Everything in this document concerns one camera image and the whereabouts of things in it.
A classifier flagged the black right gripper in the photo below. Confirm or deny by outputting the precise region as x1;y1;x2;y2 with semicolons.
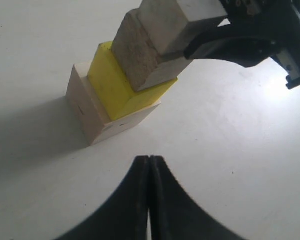
183;0;300;90

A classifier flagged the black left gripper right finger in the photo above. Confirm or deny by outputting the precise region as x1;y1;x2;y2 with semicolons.
148;156;243;240

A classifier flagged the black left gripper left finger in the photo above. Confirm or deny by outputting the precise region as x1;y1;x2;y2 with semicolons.
58;156;150;240

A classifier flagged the small wooden cube with knot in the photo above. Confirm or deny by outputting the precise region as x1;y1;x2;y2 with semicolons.
137;0;227;55

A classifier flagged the medium plywood cube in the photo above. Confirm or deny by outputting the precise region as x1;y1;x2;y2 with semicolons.
111;9;192;92

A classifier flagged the large pale wooden cube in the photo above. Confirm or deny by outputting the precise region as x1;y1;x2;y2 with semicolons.
65;61;161;146

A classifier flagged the yellow cube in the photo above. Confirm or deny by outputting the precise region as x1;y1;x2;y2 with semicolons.
88;41;178;121

